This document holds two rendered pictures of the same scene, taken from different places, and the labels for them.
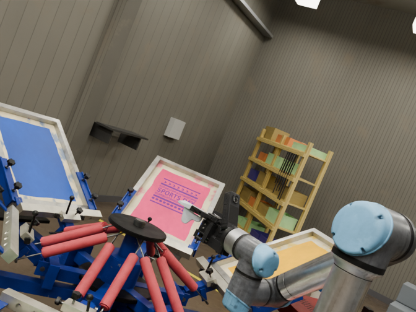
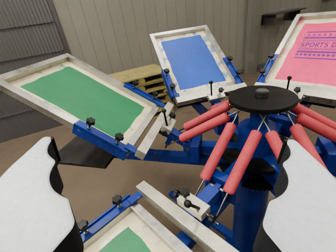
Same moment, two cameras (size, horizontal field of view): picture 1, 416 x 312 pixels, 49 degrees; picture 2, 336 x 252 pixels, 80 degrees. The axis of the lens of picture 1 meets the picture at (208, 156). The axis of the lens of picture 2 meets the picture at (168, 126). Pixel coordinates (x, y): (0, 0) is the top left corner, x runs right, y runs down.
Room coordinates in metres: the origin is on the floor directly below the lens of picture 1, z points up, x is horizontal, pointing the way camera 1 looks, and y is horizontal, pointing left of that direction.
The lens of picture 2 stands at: (1.33, -0.10, 1.74)
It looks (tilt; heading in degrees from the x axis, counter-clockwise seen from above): 30 degrees down; 45
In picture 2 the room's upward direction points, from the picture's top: 8 degrees counter-clockwise
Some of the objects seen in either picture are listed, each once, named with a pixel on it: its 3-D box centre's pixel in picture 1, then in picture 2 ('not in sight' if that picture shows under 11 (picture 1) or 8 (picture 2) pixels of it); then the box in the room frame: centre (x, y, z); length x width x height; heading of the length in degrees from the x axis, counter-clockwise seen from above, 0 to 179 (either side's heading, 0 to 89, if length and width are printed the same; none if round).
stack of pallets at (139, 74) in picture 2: not in sight; (137, 94); (3.62, 2.86, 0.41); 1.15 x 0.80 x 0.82; 154
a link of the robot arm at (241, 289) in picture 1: (245, 291); not in sight; (1.19, -0.23, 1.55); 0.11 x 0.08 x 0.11; 130
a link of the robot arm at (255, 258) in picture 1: (255, 257); not in sight; (1.18, -0.22, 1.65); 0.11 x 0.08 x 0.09; 40
